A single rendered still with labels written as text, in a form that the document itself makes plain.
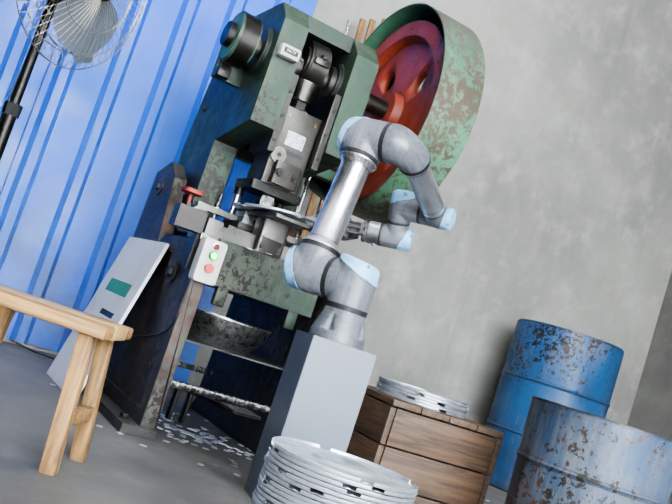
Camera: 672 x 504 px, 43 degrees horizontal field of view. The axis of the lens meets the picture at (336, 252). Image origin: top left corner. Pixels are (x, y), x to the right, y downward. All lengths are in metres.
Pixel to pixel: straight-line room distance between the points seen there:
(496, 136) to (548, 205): 0.56
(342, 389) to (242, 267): 0.70
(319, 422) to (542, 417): 0.59
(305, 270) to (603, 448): 0.88
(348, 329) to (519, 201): 3.00
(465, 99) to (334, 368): 1.17
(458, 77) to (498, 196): 2.12
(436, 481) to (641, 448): 0.59
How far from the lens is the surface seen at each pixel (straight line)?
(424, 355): 4.81
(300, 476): 1.54
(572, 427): 2.30
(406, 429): 2.47
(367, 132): 2.43
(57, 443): 1.93
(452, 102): 2.94
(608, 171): 5.58
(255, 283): 2.78
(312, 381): 2.19
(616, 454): 2.29
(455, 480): 2.57
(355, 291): 2.24
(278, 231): 2.86
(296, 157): 3.00
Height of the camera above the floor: 0.45
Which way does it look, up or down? 6 degrees up
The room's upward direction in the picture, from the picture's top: 18 degrees clockwise
